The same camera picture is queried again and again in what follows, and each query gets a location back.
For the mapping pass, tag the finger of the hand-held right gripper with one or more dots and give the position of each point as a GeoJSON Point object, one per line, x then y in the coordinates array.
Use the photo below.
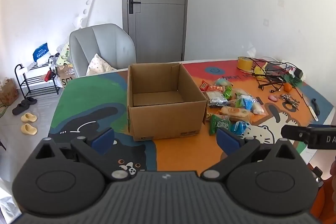
{"type": "Point", "coordinates": [294, 133]}
{"type": "Point", "coordinates": [319, 125]}

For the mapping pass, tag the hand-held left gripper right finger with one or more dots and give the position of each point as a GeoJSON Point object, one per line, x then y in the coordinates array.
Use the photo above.
{"type": "Point", "coordinates": [227, 141]}

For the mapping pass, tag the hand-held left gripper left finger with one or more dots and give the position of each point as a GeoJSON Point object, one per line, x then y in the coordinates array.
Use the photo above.
{"type": "Point", "coordinates": [103, 140]}

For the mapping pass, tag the dark green snack packet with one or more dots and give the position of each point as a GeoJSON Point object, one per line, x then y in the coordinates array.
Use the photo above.
{"type": "Point", "coordinates": [219, 124]}

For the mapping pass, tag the long orange biscuit packet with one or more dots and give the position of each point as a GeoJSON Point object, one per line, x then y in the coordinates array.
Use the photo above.
{"type": "Point", "coordinates": [235, 112]}

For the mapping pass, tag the green and blue snack packet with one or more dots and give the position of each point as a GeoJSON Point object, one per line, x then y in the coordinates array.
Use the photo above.
{"type": "Point", "coordinates": [245, 103]}

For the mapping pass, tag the white striped snack packet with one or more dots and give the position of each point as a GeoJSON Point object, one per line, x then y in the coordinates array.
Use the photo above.
{"type": "Point", "coordinates": [215, 98]}

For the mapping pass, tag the bright green snack packet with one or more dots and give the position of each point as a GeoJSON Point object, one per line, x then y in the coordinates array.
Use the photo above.
{"type": "Point", "coordinates": [227, 92]}

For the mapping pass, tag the pale green snack packet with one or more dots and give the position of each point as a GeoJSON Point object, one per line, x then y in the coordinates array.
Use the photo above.
{"type": "Point", "coordinates": [242, 94]}

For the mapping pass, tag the small orange snack packet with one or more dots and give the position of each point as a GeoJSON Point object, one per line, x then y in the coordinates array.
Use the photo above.
{"type": "Point", "coordinates": [215, 87]}

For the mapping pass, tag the light blue round snack packet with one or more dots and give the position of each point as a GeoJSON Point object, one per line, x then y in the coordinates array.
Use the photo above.
{"type": "Point", "coordinates": [223, 81]}

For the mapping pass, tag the red candy packet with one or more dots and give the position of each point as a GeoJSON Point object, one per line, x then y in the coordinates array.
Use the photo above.
{"type": "Point", "coordinates": [203, 86]}

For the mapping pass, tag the white knife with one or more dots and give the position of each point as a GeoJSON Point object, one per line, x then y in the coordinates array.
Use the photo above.
{"type": "Point", "coordinates": [313, 114]}

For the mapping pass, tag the bunch of keys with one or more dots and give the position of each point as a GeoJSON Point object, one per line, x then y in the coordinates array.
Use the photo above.
{"type": "Point", "coordinates": [288, 101]}

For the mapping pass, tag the colourful cartoon table mat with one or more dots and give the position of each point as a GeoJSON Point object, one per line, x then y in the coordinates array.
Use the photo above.
{"type": "Point", "coordinates": [183, 153]}

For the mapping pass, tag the orange fruit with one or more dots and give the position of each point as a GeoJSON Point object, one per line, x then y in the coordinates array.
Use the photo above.
{"type": "Point", "coordinates": [288, 87]}

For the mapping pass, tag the small black stick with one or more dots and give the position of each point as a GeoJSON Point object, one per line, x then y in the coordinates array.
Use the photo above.
{"type": "Point", "coordinates": [259, 100]}

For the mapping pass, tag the black power adapter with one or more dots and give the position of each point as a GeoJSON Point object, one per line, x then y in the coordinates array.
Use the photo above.
{"type": "Point", "coordinates": [298, 73]}

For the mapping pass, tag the orange fabric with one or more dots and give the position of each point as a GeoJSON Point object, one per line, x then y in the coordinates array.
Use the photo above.
{"type": "Point", "coordinates": [326, 200]}

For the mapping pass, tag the printed cardboard box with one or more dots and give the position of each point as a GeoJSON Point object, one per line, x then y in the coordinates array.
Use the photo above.
{"type": "Point", "coordinates": [67, 78]}

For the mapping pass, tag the yellow plastic clip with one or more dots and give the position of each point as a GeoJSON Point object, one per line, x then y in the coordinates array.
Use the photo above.
{"type": "Point", "coordinates": [258, 69]}

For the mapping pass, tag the white dotted cushion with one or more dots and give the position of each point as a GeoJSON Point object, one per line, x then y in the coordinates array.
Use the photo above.
{"type": "Point", "coordinates": [98, 65]}

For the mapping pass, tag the yellow slipper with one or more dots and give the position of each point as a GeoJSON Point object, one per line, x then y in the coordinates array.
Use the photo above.
{"type": "Point", "coordinates": [29, 117]}
{"type": "Point", "coordinates": [29, 129]}

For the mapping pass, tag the yellow tape roll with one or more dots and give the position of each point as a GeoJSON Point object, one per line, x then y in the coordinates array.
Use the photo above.
{"type": "Point", "coordinates": [244, 63]}

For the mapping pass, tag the black slipper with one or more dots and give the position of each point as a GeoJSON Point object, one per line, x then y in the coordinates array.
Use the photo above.
{"type": "Point", "coordinates": [29, 101]}
{"type": "Point", "coordinates": [20, 109]}

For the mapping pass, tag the red item on rack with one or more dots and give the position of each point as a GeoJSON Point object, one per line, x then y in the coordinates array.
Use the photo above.
{"type": "Point", "coordinates": [48, 75]}

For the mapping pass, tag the black metal shoe rack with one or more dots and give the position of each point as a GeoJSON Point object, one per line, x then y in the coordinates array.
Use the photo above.
{"type": "Point", "coordinates": [39, 79]}

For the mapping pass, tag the yellow green printed bag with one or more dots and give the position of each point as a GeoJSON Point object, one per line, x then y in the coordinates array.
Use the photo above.
{"type": "Point", "coordinates": [63, 54]}

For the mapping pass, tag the grey upholstered chair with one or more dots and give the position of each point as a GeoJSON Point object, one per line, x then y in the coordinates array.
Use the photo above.
{"type": "Point", "coordinates": [105, 40]}

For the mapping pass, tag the brown cardboard box with contents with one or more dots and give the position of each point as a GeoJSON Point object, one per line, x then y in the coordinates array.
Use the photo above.
{"type": "Point", "coordinates": [8, 92]}

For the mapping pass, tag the blue plastic bag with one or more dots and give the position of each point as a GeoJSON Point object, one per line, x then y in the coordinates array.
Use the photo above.
{"type": "Point", "coordinates": [42, 52]}

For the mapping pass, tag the silver foil bag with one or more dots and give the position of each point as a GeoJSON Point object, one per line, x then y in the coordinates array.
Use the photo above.
{"type": "Point", "coordinates": [8, 203]}

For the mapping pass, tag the grey door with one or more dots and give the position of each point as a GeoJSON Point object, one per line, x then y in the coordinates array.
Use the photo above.
{"type": "Point", "coordinates": [157, 29]}

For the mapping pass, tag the white foam board with holes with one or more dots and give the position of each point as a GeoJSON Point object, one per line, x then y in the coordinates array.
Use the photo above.
{"type": "Point", "coordinates": [86, 6]}

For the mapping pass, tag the white wall cover plate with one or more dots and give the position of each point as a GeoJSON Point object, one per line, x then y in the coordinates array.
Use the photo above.
{"type": "Point", "coordinates": [281, 2]}

